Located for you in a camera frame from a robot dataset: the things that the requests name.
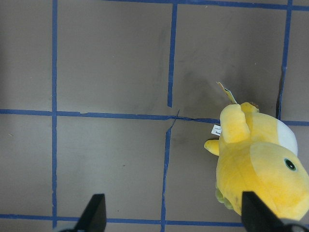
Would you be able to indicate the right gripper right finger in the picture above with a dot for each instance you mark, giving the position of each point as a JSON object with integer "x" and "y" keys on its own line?
{"x": 257, "y": 217}

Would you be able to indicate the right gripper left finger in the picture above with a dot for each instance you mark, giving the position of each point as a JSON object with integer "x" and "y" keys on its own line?
{"x": 93, "y": 218}

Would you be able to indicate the yellow plush dinosaur toy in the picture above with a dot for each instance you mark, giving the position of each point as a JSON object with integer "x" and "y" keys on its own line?
{"x": 259, "y": 153}

